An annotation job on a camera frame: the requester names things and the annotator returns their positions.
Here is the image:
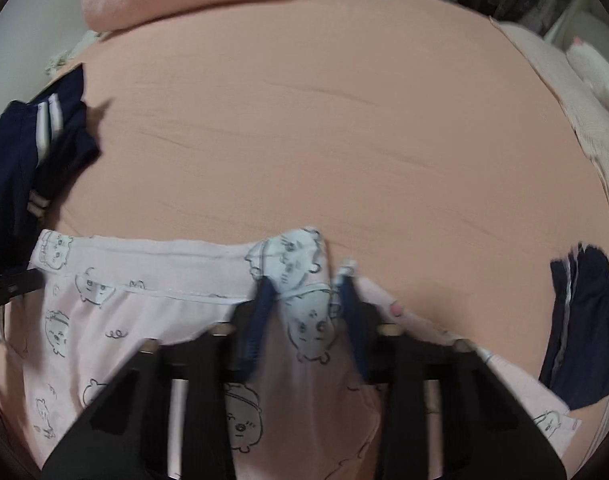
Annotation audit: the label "small navy garment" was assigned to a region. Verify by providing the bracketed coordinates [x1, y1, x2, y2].
[539, 242, 609, 411]

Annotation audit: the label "white plush toy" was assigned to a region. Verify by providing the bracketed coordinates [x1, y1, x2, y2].
[565, 35, 609, 112]

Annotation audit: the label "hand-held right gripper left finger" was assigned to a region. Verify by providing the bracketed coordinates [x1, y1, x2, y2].
[42, 279, 286, 480]

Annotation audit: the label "light patterned cloth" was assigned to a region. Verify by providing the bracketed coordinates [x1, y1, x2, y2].
[43, 30, 111, 77]

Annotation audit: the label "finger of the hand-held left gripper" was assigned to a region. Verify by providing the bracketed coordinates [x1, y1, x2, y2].
[0, 266, 44, 319]

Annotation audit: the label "beige blanket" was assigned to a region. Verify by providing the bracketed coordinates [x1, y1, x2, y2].
[489, 17, 609, 241]

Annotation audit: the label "peach bed sheet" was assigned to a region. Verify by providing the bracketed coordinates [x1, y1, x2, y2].
[4, 0, 609, 461]

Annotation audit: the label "pink cartoon print pants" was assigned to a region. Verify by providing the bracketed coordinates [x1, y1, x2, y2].
[27, 226, 583, 480]

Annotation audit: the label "grey padded headboard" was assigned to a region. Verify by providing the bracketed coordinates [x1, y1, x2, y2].
[542, 0, 609, 52]

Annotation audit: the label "navy white striped garment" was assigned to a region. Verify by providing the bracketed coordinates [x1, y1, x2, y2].
[0, 66, 103, 267]

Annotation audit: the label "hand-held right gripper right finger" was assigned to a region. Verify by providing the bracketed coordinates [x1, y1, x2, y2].
[339, 266, 568, 480]

